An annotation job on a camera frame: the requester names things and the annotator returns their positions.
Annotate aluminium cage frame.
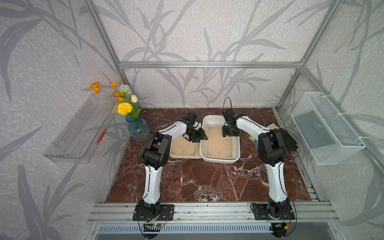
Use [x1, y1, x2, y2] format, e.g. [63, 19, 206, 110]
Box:
[85, 1, 384, 172]

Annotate left green circuit board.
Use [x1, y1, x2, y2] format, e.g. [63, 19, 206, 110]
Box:
[143, 222, 166, 232]

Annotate white wire mesh basket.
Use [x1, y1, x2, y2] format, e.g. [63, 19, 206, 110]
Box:
[291, 92, 366, 166]

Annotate right circuit board with wires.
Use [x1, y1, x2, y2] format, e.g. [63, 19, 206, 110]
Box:
[270, 222, 292, 239]

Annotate aluminium front rail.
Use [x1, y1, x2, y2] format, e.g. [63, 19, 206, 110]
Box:
[87, 201, 339, 224]

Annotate yellow orange artificial flowers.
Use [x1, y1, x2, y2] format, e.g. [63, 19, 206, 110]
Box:
[90, 77, 142, 121]

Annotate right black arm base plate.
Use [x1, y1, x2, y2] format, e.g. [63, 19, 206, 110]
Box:
[250, 201, 296, 221]

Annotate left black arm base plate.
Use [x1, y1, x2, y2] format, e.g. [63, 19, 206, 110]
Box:
[133, 204, 175, 221]

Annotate black yellow work glove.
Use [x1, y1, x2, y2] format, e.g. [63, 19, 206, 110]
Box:
[267, 123, 299, 152]

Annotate red pen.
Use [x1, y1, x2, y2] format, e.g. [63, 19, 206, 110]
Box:
[96, 129, 107, 145]

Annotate beige stationery paper stack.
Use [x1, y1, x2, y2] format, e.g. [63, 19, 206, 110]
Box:
[203, 125, 234, 160]

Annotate blue glass vase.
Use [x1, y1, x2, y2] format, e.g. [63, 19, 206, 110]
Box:
[126, 115, 150, 142]

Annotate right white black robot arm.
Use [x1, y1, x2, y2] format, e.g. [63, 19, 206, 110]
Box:
[222, 112, 290, 215]

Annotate clear acrylic wall shelf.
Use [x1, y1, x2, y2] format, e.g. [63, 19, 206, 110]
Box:
[43, 95, 119, 164]

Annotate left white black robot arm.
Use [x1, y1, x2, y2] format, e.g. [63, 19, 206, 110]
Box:
[138, 112, 208, 214]

